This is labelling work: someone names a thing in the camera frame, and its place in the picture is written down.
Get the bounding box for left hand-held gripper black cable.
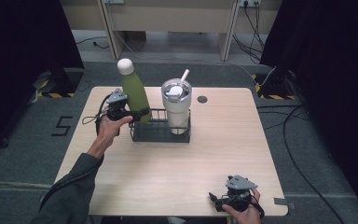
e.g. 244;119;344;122
82;92;113;135

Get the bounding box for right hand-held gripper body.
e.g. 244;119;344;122
225;175;258;210

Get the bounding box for person's right hand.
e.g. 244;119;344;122
222;188;262;224

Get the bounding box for long black floor cables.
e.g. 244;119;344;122
255;104;347;224

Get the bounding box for person's left hand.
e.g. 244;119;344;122
96;115;134;152

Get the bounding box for short black cable with plug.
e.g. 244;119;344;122
76;35;110;50

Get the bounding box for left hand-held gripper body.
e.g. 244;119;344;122
105;88;131;122

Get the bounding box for white wall socket with plugs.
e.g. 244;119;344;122
240;0;262;8

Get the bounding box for black wire rack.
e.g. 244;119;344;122
129;107;191;144

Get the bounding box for hand-held gripper black cable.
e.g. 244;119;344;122
250;195;266;219
82;92;113;135

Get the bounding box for bundle of black cables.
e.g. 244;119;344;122
231;2;267;65

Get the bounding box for green bottle with white cap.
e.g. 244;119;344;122
117;58;153;124

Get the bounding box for black curtain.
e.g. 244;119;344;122
0;0;86;158
259;0;358;224

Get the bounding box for white tumbler with straw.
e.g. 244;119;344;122
160;68;193;135

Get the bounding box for right hand-held gripper black cable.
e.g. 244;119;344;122
250;195;266;219

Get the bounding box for black stand base striped tape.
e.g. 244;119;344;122
251;69;296;101
32;67;85;99

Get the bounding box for beige desk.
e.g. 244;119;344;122
60;0;283;62

